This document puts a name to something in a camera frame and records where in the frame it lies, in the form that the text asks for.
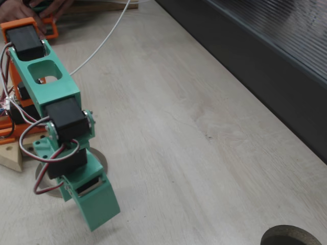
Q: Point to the green gripper, black servo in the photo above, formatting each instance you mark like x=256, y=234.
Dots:
x=98, y=201

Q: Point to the orange leader robot arm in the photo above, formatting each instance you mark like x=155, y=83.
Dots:
x=52, y=34

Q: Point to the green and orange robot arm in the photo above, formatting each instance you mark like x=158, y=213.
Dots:
x=58, y=89

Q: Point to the person's hand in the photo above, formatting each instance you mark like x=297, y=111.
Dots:
x=15, y=10

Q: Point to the pale wooden plank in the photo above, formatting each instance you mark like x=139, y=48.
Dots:
x=10, y=158

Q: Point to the red controller board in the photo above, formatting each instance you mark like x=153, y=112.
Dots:
x=3, y=104

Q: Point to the grey translucent desk partition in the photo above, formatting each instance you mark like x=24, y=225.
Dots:
x=255, y=51

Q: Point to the orange board mount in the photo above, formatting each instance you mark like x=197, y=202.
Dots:
x=3, y=122

